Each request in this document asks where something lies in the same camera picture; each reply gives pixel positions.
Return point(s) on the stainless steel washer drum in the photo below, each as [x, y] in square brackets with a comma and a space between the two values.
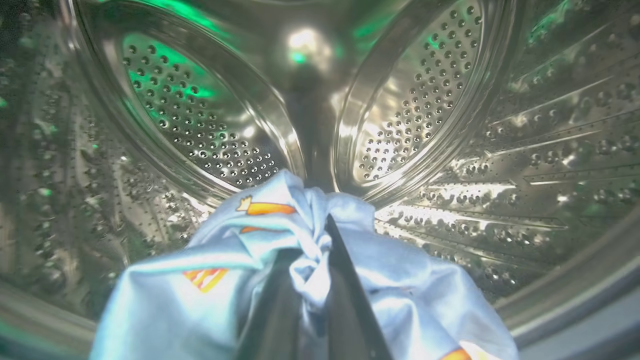
[200, 110]

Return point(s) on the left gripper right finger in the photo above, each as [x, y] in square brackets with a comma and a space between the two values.
[347, 310]

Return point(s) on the grey rubber door gasket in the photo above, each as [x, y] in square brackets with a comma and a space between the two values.
[600, 340]

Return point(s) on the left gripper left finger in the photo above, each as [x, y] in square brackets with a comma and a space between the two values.
[275, 320]

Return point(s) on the blue garment with orange print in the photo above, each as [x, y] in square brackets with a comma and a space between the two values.
[410, 300]

